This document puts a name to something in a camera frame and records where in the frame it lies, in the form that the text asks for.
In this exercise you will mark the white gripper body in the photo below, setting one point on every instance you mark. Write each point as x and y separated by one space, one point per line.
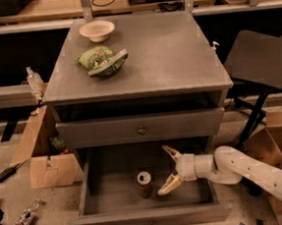
186 167

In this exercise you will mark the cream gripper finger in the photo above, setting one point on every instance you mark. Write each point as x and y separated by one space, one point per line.
175 154
172 183

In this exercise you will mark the orange soda can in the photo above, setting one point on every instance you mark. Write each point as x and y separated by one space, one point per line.
144 181

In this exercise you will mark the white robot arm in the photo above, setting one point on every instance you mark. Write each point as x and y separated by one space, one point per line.
226 165

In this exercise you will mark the open grey middle drawer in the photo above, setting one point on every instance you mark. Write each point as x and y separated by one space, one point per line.
110 192

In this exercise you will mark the closed grey top drawer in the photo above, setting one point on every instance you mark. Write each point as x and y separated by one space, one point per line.
155 127

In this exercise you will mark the grey wooden drawer cabinet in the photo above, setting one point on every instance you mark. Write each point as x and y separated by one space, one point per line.
170 68

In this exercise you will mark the small white pump bottle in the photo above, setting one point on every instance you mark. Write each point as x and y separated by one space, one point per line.
215 46

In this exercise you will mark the cardboard box left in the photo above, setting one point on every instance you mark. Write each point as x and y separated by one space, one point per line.
48 168

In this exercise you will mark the black folding table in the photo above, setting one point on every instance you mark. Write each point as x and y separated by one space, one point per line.
255 59

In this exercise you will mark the white ceramic bowl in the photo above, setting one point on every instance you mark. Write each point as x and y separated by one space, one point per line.
97 31

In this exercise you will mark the clear plastic bottle on floor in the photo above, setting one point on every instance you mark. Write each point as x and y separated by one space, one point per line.
30 213

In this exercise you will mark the clear sanitizer bottle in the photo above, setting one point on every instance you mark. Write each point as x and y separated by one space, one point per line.
35 82

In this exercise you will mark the black power adapter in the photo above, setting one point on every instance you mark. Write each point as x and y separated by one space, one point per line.
11 170

